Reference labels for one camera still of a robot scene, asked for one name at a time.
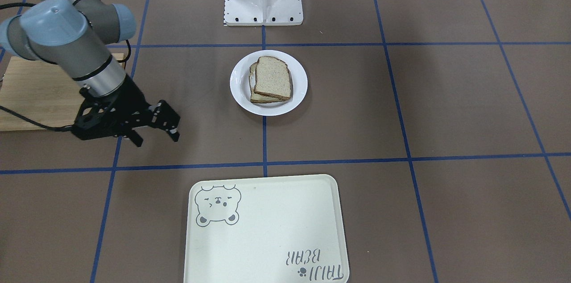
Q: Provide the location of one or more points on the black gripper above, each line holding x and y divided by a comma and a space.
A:
132, 97

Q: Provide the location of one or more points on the bread slice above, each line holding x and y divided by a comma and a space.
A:
262, 99
273, 78

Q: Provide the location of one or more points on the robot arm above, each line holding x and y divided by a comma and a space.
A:
75, 35

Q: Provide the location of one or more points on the white round plate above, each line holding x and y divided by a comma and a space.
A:
239, 84

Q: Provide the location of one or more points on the fried egg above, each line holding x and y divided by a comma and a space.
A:
252, 81

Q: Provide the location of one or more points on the wooden cutting board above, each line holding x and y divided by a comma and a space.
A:
41, 92

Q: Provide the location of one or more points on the cream bear tray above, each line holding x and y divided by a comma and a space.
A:
284, 229

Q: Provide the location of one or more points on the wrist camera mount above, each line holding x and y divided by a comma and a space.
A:
100, 117

